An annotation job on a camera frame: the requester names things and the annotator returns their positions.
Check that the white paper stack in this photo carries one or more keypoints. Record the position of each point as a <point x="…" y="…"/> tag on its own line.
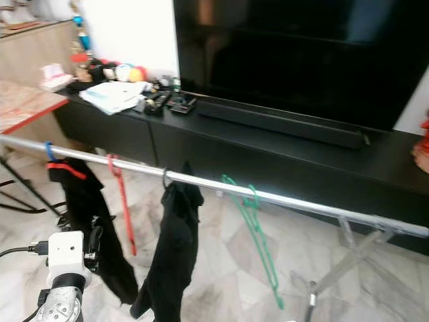
<point x="112" y="97"/>

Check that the red laughing Buddha statue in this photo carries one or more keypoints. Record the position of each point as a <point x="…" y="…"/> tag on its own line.
<point x="422" y="147"/>

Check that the red plastic clothes hanger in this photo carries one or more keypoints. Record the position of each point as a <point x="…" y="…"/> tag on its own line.
<point x="123" y="208"/>

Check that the navy shirt with red trim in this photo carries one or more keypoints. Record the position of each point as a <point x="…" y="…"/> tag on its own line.
<point x="87" y="201"/>

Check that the white round toy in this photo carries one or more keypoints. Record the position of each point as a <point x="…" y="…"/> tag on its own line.
<point x="124" y="72"/>

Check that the marble pattern folding table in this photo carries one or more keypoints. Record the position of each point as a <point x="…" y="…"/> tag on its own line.
<point x="27" y="107"/>

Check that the black round toy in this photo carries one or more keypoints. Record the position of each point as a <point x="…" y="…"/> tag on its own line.
<point x="97" y="70"/>

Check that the red lidded jar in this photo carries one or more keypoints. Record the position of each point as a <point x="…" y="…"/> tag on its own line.
<point x="80" y="67"/>

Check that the silver metal clothes rack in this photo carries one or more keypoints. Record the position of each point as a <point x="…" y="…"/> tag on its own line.
<point x="214" y="186"/>

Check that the pink tissue box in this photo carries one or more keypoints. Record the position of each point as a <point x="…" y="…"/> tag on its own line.
<point x="55" y="77"/>

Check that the black soundbar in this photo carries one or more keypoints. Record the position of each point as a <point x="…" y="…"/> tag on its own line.
<point x="281" y="126"/>

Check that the black printed t-shirt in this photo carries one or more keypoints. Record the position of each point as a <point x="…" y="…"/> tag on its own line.
<point x="174" y="235"/>

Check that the light wooden sideboard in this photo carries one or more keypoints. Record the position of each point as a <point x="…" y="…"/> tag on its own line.
<point x="33" y="54"/>

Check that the black television cabinet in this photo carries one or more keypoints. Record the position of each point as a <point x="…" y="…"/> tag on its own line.
<point x="188" y="151"/>

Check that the blue and gold trophy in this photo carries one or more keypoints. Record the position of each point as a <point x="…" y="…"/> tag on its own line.
<point x="79" y="30"/>

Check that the blue plastic clothes hanger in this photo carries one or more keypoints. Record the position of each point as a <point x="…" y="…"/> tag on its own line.
<point x="49" y="151"/>

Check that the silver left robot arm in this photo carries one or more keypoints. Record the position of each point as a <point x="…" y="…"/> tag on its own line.
<point x="64" y="305"/>

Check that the orange round toy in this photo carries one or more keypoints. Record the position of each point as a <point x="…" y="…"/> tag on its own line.
<point x="139" y="74"/>

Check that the green plastic clothes hanger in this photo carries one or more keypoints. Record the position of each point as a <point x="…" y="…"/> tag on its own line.
<point x="267" y="268"/>

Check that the black flat television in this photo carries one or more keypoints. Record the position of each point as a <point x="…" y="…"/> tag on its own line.
<point x="295" y="60"/>

